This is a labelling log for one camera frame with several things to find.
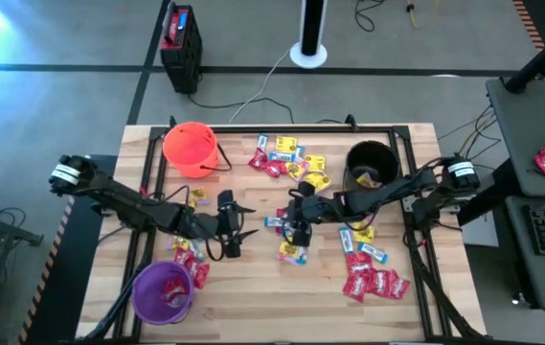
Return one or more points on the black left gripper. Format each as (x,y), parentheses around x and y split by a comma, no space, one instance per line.
(226,225)

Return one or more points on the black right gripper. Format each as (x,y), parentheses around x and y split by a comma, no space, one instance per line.
(308,211)

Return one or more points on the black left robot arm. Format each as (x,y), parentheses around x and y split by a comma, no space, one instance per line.
(123,201)

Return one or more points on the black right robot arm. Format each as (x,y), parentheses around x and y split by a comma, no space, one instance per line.
(377,194)

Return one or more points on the orange halloween bucket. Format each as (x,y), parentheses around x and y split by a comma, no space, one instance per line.
(190,151)

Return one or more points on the purple halloween bucket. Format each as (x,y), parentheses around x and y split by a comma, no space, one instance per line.
(150,292)

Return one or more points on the black jack-o-lantern bucket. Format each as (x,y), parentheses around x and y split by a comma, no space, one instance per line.
(372,153)

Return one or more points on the black crate with red device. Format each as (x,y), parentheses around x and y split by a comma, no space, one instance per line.
(181,52)

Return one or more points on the black hazard striped base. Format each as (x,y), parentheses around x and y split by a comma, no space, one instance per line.
(66,268)

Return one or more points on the white black pole stand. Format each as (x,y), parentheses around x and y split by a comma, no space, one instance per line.
(311,29)

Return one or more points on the grey keyboard shelf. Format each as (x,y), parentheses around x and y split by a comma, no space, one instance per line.
(526,268)

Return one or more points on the grey side desk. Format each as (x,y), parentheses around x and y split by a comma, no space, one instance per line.
(526,139)

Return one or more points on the black monitor pole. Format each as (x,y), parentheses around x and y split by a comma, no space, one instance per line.
(540,60)

